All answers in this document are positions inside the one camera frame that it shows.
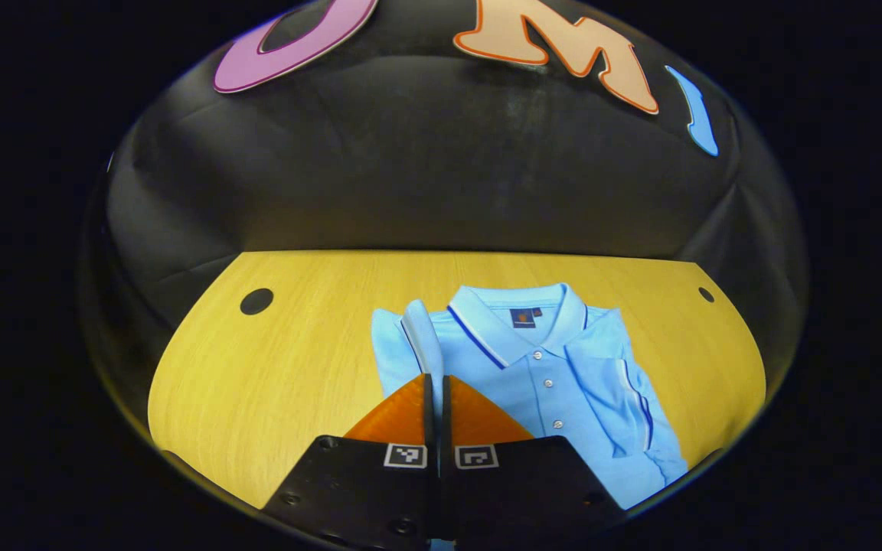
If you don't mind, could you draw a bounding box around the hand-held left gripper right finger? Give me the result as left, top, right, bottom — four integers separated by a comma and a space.
441, 374, 629, 551

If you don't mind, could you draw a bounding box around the light blue polo T-shirt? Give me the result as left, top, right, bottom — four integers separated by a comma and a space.
371, 283, 689, 551

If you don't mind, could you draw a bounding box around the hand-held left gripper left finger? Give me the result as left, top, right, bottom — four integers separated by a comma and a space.
261, 373, 439, 551

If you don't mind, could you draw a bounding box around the black backdrop cloth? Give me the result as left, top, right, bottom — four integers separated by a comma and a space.
77, 0, 809, 429

